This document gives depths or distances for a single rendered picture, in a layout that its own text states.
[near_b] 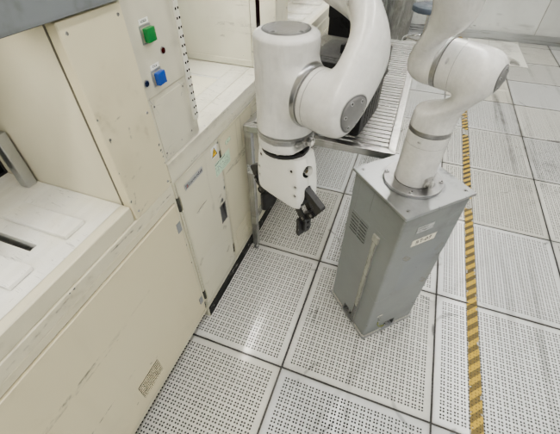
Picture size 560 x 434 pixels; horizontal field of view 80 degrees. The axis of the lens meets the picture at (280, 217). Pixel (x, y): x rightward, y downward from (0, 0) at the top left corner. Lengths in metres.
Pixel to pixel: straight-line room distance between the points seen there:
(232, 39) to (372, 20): 1.25
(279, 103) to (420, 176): 0.73
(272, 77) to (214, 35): 1.26
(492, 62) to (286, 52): 0.62
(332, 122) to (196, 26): 1.37
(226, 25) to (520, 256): 1.90
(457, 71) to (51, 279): 1.02
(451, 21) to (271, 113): 0.51
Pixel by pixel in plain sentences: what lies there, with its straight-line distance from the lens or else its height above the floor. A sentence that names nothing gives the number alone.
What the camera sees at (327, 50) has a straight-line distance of 1.40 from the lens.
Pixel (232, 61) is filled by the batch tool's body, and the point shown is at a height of 0.88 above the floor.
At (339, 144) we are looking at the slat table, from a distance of 1.31.
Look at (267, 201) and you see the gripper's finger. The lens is 0.64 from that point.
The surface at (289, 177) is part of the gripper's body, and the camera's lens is 0.52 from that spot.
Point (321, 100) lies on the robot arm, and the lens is 0.41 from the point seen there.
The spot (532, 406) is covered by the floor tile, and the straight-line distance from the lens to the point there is 1.80.
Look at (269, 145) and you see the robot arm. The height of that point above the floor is 1.18.
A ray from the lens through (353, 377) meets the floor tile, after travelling 1.57.
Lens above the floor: 1.45
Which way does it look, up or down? 44 degrees down
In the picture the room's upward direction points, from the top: straight up
